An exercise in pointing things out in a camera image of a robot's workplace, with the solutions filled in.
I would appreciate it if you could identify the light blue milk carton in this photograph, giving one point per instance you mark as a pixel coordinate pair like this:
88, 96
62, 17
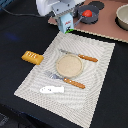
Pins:
66, 23

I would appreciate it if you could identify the wooden handled toy fork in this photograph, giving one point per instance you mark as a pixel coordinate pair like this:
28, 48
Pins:
69, 81

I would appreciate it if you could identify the cream bowl on stove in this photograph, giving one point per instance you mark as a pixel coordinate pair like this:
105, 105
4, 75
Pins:
122, 15

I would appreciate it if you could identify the round wooden plate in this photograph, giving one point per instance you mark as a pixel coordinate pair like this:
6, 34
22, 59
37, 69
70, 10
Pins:
69, 66

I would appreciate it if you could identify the grey toy frying pan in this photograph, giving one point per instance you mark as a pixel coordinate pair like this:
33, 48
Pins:
87, 20

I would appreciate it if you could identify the toy bread loaf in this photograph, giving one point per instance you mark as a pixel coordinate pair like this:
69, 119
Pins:
32, 57

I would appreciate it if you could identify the red toy tomato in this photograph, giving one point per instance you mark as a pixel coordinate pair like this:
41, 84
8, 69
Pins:
87, 13

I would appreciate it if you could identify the black burner disc back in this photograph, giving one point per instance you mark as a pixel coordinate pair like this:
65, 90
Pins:
98, 4

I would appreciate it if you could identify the pink toy stove top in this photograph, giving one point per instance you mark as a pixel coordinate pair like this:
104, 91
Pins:
106, 25

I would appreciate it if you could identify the wooden handled toy knife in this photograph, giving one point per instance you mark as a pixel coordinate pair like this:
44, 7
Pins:
79, 55

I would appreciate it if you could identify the beige woven placemat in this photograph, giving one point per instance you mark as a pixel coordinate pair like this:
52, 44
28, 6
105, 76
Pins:
75, 104

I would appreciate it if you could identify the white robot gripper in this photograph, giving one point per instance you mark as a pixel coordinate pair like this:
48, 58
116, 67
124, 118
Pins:
58, 8

